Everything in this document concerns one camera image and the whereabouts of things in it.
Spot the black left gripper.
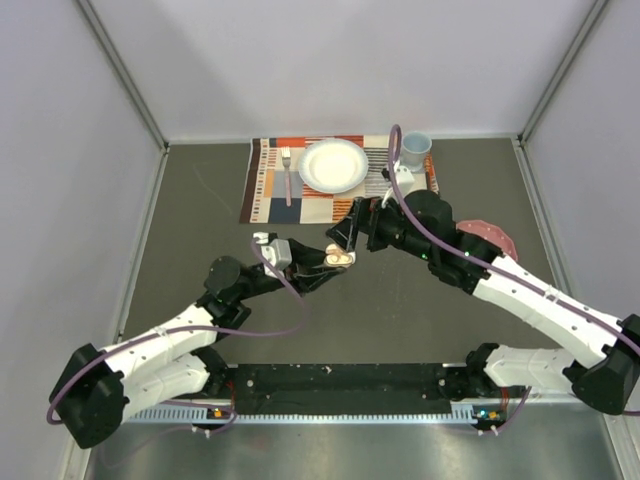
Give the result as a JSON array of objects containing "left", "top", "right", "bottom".
[{"left": 235, "top": 238, "right": 345, "bottom": 301}]

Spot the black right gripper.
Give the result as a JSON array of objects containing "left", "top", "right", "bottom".
[{"left": 326, "top": 192, "right": 435, "bottom": 262}]

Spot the beige case with black oval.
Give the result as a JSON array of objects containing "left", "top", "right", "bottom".
[{"left": 324, "top": 244, "right": 356, "bottom": 268}]

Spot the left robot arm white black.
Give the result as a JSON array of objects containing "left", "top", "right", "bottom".
[{"left": 46, "top": 232, "right": 356, "bottom": 449}]

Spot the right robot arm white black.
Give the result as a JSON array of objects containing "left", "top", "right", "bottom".
[{"left": 326, "top": 190, "right": 639, "bottom": 415}]

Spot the white plate with blue rim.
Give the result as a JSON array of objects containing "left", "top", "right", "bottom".
[{"left": 298, "top": 138, "right": 369, "bottom": 194}]

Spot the multicoloured patchwork placemat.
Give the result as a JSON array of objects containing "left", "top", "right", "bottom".
[{"left": 238, "top": 132, "right": 442, "bottom": 225}]

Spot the light blue mug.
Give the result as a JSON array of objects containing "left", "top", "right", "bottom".
[{"left": 400, "top": 131, "right": 432, "bottom": 172}]

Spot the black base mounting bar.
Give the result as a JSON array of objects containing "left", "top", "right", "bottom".
[{"left": 228, "top": 363, "right": 478, "bottom": 416}]

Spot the pink dotted plate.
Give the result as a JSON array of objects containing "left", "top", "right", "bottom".
[{"left": 457, "top": 219, "right": 518, "bottom": 261}]

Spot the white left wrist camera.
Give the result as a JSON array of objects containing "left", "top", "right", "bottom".
[{"left": 252, "top": 232, "right": 293, "bottom": 271}]

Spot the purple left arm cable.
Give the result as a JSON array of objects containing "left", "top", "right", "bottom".
[{"left": 46, "top": 239, "right": 310, "bottom": 436}]

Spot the pink handled metal fork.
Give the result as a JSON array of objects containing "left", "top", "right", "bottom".
[{"left": 280, "top": 146, "right": 292, "bottom": 208}]

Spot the aluminium frame post left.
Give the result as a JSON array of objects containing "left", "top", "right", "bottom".
[{"left": 73, "top": 0, "right": 169, "bottom": 152}]

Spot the aluminium frame post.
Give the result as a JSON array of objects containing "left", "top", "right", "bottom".
[
  {"left": 73, "top": 0, "right": 169, "bottom": 152},
  {"left": 517, "top": 0, "right": 610, "bottom": 148}
]

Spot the aluminium frame post right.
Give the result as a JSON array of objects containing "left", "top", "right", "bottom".
[{"left": 517, "top": 0, "right": 610, "bottom": 148}]

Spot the grey slotted cable duct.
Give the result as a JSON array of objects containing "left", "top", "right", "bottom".
[{"left": 128, "top": 404, "right": 503, "bottom": 425}]

